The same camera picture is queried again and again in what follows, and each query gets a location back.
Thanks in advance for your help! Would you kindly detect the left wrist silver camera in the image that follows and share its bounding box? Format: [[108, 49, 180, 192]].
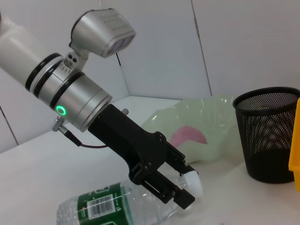
[[68, 8, 137, 71]]

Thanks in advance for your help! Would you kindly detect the yellow plastic storage bin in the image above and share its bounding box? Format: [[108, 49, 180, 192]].
[[288, 97, 300, 192]]

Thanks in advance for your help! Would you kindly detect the pink peach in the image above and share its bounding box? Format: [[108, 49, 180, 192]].
[[169, 125, 208, 149]]

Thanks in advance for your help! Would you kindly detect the green glass fruit plate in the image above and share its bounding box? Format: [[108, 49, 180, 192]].
[[140, 93, 247, 165]]

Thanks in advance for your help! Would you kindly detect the left gripper cable with connector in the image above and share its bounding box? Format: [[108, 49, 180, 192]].
[[50, 116, 109, 150]]

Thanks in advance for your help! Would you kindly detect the black mesh pen holder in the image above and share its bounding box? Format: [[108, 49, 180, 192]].
[[232, 86, 300, 184]]

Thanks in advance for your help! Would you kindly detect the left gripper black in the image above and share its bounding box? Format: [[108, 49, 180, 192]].
[[88, 104, 200, 210]]

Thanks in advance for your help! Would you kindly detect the clear water bottle green label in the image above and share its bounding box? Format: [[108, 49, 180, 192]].
[[56, 170, 203, 225]]

